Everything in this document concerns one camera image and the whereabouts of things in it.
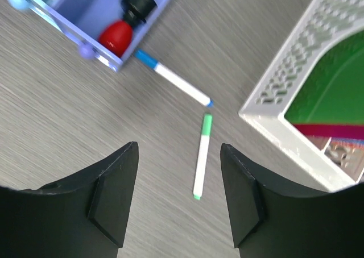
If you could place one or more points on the red black stamp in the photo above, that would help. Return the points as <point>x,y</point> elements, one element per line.
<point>118,36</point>

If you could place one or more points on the purple drawer box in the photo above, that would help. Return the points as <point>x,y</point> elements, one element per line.
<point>85,20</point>

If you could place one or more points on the green marker pen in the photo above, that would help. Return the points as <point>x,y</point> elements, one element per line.
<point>202,156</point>

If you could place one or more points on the blue marker pen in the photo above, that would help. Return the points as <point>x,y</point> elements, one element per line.
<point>173,78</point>

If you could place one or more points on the books stack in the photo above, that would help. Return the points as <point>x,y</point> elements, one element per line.
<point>349,157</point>

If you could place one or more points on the white file organizer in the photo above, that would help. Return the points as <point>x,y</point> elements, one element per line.
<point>324,24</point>

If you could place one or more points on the red folder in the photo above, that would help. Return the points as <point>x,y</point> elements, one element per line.
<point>331,130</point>

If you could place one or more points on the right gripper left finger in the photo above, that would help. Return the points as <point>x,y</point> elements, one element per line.
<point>82,215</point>

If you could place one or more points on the green folder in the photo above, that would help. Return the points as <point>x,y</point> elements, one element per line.
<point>333,92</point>

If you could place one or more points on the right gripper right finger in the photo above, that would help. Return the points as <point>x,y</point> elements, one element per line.
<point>271,216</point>

